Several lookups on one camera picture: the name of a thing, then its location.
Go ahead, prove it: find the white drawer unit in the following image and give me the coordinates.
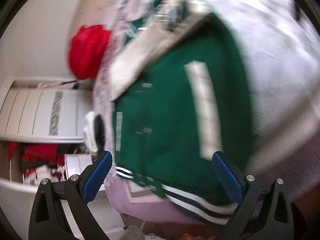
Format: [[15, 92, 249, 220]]
[[65, 154, 97, 179]]

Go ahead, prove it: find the green cream varsity jacket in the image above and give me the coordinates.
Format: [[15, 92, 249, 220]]
[[110, 0, 253, 225]]

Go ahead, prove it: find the white sliding-door wardrobe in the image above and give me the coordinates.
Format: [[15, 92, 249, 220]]
[[1, 77, 93, 144]]

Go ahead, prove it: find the red quilted duvet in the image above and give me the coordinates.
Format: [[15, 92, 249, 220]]
[[68, 24, 112, 80]]

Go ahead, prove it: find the black folded garment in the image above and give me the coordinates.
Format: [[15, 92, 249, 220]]
[[93, 114, 105, 154]]

